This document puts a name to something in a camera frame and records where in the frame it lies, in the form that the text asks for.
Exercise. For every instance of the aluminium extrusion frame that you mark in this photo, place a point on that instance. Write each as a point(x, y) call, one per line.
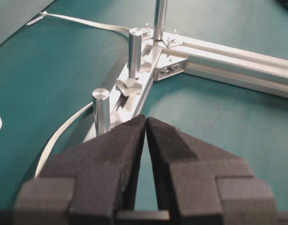
point(180, 54)

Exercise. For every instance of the aluminium post middle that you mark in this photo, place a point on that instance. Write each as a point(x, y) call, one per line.
point(135, 41)

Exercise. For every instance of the short aluminium post near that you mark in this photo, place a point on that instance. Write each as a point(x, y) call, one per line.
point(101, 109)

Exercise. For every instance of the tall aluminium post far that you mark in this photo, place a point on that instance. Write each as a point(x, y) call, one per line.
point(159, 19)

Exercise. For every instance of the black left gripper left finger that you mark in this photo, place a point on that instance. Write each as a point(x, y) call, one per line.
point(88, 183)

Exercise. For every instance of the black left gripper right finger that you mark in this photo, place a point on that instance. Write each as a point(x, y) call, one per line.
point(201, 184)

